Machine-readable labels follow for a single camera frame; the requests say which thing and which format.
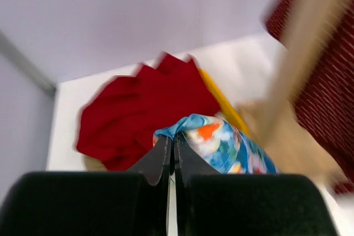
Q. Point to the yellow plastic tray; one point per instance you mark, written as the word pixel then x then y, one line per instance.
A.
pixel 227 110

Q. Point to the wooden clothes rack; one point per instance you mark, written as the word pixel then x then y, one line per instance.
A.
pixel 303 27

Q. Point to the blue floral skirt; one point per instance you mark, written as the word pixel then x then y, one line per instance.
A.
pixel 224 147

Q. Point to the plain red skirt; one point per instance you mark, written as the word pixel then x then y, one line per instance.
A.
pixel 117 127

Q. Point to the tan khaki skirt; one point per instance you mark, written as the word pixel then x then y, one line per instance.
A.
pixel 92 164

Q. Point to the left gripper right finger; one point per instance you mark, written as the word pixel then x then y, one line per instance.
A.
pixel 211 203

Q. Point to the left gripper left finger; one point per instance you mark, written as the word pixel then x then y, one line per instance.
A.
pixel 131 202

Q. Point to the red polka dot skirt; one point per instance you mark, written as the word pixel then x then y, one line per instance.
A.
pixel 325 105

